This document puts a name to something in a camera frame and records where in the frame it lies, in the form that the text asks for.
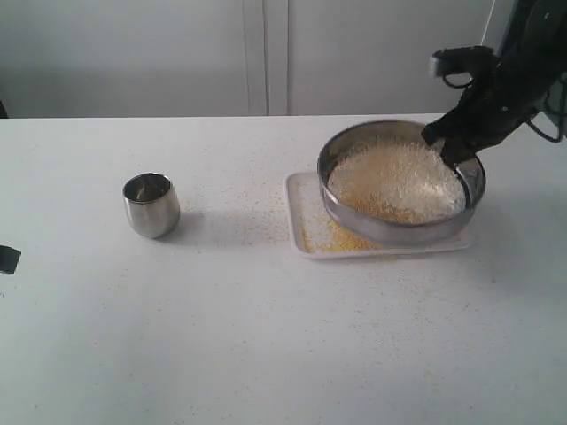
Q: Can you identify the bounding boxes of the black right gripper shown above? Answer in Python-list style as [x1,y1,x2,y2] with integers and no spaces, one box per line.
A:
[421,44,566,168]

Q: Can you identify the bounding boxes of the white rice grains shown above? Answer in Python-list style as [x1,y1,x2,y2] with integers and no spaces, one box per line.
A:
[328,143,466,225]

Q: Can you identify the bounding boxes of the round stainless steel sieve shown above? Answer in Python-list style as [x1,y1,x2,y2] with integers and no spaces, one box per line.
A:
[317,120,486,247]

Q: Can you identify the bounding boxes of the yellow millet grains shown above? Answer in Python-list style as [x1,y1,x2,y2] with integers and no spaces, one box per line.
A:
[300,176,426,256]

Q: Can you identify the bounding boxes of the stainless steel cup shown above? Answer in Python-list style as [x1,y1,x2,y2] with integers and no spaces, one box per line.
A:
[122,173,181,239]

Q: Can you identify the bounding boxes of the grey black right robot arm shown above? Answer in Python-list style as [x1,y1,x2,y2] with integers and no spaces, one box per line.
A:
[422,1,566,166]

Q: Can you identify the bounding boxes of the white rectangular plastic tray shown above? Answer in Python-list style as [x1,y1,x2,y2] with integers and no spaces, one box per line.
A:
[284,171,473,259]

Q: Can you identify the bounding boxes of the spilled yellow grains on table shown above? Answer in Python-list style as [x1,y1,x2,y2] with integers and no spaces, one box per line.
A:
[179,142,288,250]

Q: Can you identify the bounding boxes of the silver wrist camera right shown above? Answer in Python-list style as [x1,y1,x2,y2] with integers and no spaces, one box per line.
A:
[430,45,496,78]

